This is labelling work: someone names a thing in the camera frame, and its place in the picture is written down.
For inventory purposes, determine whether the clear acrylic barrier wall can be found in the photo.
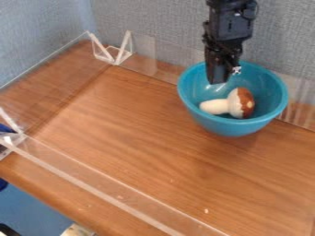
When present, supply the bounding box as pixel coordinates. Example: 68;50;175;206
0;32;315;236

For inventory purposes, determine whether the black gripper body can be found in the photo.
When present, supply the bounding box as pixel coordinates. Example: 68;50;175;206
203;0;259;61

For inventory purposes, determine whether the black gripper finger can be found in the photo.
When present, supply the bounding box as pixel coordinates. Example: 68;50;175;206
213;52;242;84
204;47;225;84

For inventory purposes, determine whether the blue plastic bowl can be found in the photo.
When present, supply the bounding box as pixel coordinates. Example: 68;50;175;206
178;61;289;136

